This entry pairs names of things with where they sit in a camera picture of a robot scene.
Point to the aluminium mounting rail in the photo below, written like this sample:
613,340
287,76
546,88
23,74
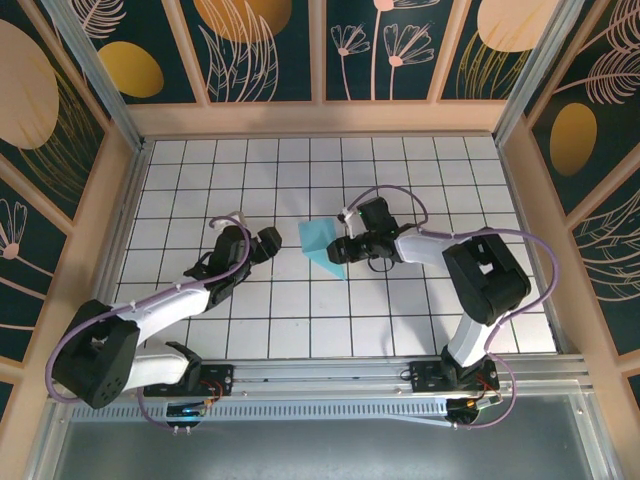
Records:
320,372

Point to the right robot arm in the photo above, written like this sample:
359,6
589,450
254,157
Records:
485,280

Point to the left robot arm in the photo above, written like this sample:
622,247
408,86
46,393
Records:
95,360

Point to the grey metal panel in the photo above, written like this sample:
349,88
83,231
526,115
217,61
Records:
320,450

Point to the aluminium frame post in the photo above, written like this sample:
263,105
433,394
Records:
100,80
540,65

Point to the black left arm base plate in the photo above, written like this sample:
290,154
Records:
220,372

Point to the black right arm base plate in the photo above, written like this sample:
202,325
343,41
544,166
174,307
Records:
425,375

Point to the teal square paper sheet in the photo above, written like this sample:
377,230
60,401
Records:
315,240

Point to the aluminium side rail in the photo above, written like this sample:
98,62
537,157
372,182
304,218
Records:
535,250
117,250

